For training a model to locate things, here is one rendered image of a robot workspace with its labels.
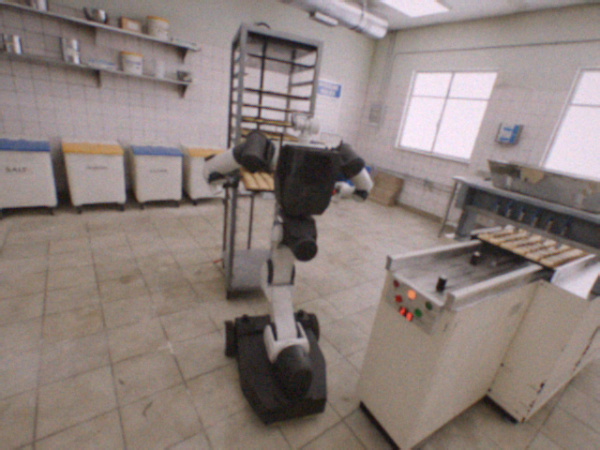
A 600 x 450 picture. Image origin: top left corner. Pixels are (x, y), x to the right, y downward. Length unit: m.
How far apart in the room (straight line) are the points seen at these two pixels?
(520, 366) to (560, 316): 0.34
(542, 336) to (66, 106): 4.79
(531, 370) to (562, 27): 4.23
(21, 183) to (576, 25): 6.30
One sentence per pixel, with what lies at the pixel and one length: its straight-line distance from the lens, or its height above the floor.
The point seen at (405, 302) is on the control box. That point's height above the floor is 0.76.
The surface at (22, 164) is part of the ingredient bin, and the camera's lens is 4.10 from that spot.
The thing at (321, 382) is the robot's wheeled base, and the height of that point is 0.17.
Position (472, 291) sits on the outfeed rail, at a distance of 1.27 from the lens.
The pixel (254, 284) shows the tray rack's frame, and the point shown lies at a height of 0.15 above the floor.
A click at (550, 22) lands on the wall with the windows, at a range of 5.37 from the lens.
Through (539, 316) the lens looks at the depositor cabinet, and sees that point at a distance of 1.88.
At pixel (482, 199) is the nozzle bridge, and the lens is 1.99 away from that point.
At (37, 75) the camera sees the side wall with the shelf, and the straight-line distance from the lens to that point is 4.65.
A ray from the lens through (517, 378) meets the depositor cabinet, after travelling 2.05.
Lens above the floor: 1.42
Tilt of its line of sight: 21 degrees down
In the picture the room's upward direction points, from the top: 8 degrees clockwise
